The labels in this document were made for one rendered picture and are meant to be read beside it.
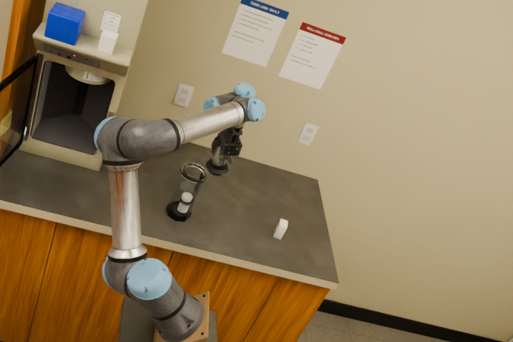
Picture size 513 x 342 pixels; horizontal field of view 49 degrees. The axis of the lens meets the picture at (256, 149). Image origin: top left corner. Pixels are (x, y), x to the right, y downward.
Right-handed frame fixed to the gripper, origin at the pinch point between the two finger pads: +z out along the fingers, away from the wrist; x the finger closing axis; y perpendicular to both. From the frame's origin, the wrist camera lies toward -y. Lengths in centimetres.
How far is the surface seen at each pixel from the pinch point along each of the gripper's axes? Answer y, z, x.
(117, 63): -14, -30, -41
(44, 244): 1, 44, -60
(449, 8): -32, -62, 97
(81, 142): -31, 19, -47
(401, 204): -19, 43, 121
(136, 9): -25, -45, -36
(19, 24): -26, -34, -72
